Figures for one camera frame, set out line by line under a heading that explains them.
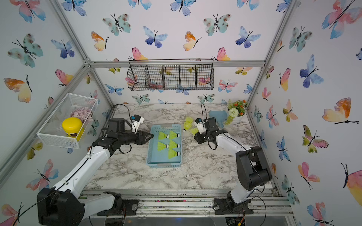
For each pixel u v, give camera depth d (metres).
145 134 0.73
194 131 0.90
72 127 0.63
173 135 0.98
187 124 1.04
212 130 0.72
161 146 0.94
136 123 0.71
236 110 0.97
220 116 1.17
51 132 0.63
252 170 0.45
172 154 0.92
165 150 0.93
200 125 0.83
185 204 0.76
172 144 0.94
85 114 0.69
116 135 0.61
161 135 0.98
